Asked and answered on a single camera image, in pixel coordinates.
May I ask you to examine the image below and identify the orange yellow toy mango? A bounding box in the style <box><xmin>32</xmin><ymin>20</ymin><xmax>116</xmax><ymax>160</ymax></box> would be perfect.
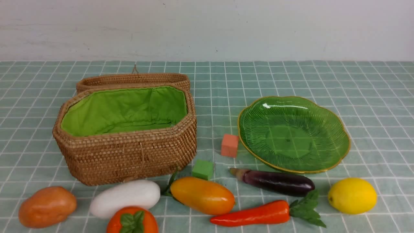
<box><xmin>170</xmin><ymin>176</ymin><xmax>235</xmax><ymax>216</ymax></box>

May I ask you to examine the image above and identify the purple toy eggplant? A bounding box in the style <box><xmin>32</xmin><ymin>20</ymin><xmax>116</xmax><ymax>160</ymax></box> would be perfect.
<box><xmin>229</xmin><ymin>168</ymin><xmax>315</xmax><ymax>197</ymax></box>

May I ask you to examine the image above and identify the red toy chili pepper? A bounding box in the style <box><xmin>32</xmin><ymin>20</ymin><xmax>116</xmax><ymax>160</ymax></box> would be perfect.
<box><xmin>210</xmin><ymin>190</ymin><xmax>327</xmax><ymax>228</ymax></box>

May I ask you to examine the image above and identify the orange toy persimmon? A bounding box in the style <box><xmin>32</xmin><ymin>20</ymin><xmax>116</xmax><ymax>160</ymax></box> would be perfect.
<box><xmin>106</xmin><ymin>206</ymin><xmax>159</xmax><ymax>233</ymax></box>

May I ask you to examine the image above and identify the yellow toy lemon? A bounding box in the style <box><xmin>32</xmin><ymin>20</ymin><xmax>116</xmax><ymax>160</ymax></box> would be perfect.
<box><xmin>327</xmin><ymin>177</ymin><xmax>377</xmax><ymax>215</ymax></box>

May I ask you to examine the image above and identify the brown toy potato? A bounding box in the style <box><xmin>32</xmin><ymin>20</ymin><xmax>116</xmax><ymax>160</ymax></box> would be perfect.
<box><xmin>18</xmin><ymin>186</ymin><xmax>77</xmax><ymax>228</ymax></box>

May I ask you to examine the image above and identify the orange foam cube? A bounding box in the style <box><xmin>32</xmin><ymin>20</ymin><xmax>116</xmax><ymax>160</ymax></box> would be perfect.
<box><xmin>221</xmin><ymin>134</ymin><xmax>239</xmax><ymax>158</ymax></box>

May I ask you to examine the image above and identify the green foam cube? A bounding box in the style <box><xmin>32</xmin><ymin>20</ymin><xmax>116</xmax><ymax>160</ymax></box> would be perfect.
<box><xmin>191</xmin><ymin>160</ymin><xmax>213</xmax><ymax>180</ymax></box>

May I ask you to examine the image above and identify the woven wicker basket lid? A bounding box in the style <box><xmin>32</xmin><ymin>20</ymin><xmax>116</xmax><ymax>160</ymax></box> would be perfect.
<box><xmin>76</xmin><ymin>65</ymin><xmax>191</xmax><ymax>93</ymax></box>

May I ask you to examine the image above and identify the green plastic leaf sprig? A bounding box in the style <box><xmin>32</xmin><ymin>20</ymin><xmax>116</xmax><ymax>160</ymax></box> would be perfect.
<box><xmin>161</xmin><ymin>171</ymin><xmax>179</xmax><ymax>198</ymax></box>

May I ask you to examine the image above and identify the woven wicker basket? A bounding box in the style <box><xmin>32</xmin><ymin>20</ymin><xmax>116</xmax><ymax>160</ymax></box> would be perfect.
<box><xmin>53</xmin><ymin>83</ymin><xmax>197</xmax><ymax>186</ymax></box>

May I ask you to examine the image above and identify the green leaf-shaped glass plate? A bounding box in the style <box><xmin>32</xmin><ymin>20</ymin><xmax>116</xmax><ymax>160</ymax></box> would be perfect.
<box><xmin>237</xmin><ymin>96</ymin><xmax>352</xmax><ymax>174</ymax></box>

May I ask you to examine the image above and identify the white toy radish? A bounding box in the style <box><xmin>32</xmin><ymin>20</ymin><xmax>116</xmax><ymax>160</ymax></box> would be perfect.
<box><xmin>89</xmin><ymin>180</ymin><xmax>161</xmax><ymax>219</ymax></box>

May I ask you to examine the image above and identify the teal checkered tablecloth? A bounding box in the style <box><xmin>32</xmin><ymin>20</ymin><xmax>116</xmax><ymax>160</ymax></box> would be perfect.
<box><xmin>0</xmin><ymin>61</ymin><xmax>414</xmax><ymax>233</ymax></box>

